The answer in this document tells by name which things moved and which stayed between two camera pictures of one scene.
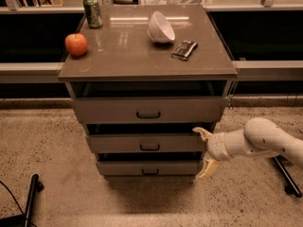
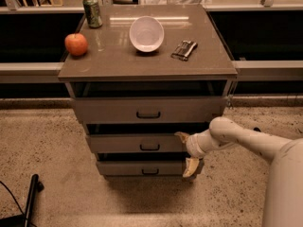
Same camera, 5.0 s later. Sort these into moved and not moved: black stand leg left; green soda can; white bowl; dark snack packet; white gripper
Moved: white bowl; white gripper
Not moved: black stand leg left; green soda can; dark snack packet
